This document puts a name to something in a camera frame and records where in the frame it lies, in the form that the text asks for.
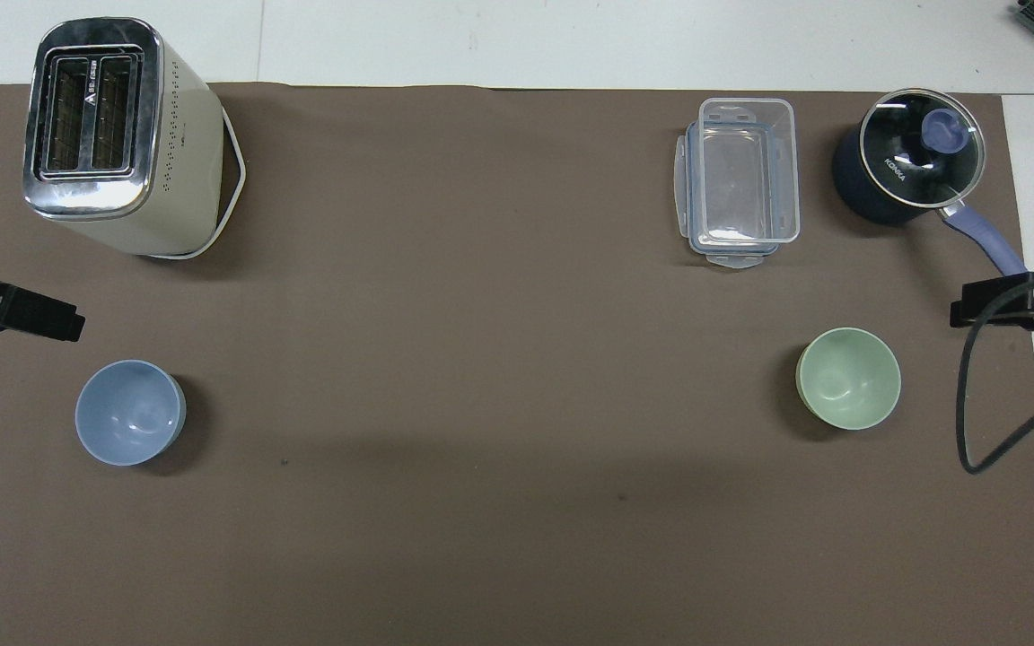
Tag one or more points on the green bowl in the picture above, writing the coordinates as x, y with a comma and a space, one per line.
849, 379

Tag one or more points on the blue bowl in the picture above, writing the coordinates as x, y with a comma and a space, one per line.
129, 413

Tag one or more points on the clear container lid blue seal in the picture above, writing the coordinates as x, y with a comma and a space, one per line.
684, 184

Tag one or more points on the clear plastic food container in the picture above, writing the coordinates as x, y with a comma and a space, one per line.
744, 175

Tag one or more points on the dark blue saucepan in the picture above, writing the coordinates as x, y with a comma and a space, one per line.
863, 193

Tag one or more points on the cream toaster with chrome top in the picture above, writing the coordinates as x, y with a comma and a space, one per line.
135, 135

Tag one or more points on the glass pot lid blue knob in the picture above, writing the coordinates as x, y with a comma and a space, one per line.
921, 148

